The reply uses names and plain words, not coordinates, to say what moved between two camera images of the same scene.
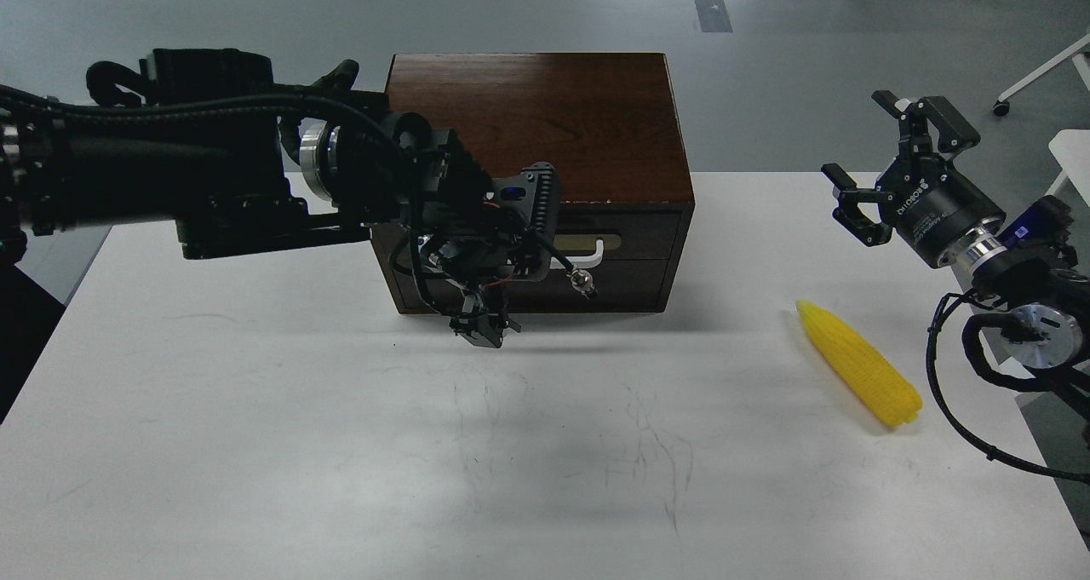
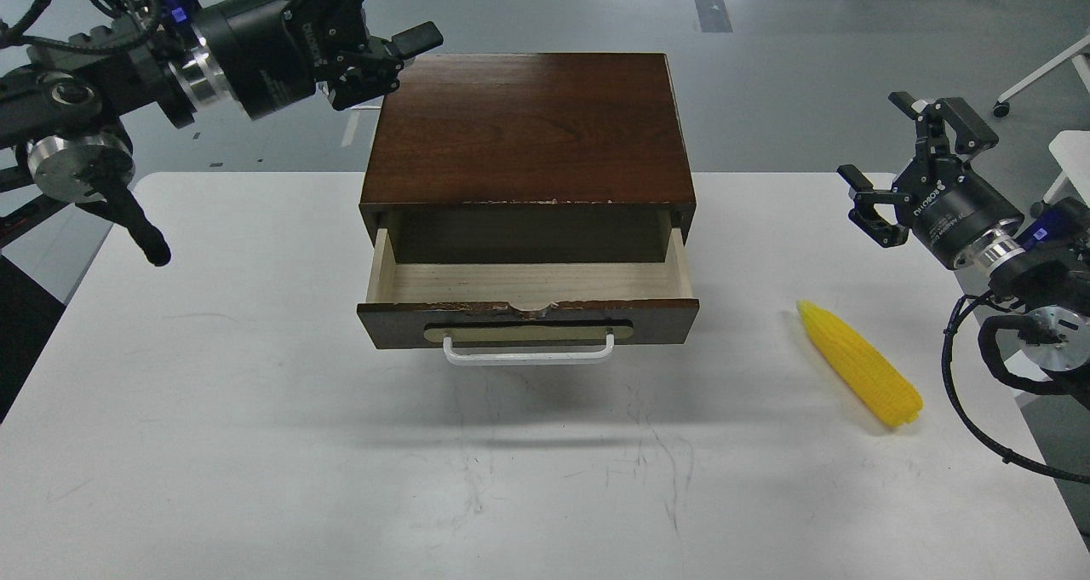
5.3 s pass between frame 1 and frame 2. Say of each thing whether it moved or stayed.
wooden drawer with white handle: moved
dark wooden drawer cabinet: stayed
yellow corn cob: stayed
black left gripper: moved
